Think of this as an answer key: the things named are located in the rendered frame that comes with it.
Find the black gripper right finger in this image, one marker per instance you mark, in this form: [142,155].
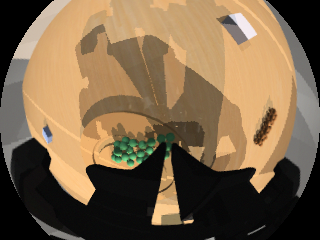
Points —
[196,183]

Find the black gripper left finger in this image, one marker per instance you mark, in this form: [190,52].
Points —
[141,182]

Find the light blue block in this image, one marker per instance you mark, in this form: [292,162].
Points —
[47,134]

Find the white cube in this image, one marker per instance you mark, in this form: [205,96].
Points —
[238,27]

